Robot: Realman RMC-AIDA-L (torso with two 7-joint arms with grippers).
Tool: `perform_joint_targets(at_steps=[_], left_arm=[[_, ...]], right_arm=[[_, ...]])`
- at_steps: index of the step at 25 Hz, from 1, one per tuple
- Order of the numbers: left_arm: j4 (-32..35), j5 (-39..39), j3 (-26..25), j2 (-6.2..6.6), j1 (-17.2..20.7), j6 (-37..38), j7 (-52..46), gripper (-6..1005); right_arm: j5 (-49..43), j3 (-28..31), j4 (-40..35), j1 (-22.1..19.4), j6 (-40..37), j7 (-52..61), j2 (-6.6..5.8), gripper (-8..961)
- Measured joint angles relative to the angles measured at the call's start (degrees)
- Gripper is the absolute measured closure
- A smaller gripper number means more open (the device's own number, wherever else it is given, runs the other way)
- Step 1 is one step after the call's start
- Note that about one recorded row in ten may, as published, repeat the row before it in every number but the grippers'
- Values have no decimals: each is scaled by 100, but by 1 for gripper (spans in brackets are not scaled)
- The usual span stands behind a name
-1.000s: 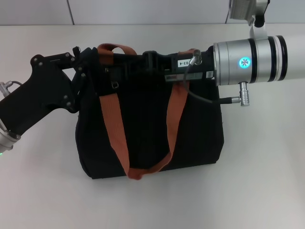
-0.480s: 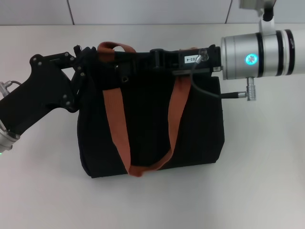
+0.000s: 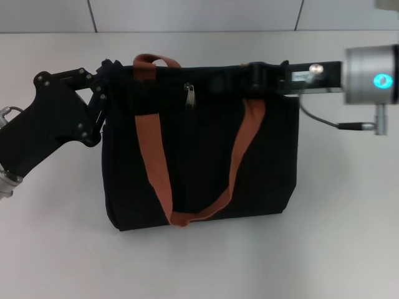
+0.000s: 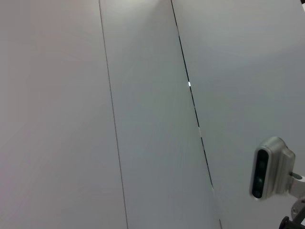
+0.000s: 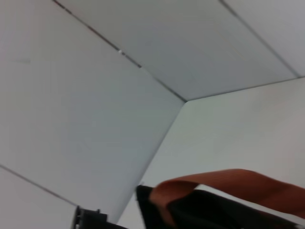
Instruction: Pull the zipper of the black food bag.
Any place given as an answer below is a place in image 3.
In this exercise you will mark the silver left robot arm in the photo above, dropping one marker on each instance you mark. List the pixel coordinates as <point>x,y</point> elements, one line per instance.
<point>7,185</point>

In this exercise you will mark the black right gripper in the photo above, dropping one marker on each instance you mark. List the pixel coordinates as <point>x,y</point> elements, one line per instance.
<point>330,79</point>

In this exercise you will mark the silver metal zipper pull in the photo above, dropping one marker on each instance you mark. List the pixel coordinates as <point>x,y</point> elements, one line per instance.
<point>190,98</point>

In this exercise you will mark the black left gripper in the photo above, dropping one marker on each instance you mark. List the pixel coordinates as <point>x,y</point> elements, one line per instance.
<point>43,121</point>

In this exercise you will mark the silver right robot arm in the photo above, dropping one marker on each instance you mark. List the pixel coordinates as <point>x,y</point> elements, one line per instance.
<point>364,71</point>

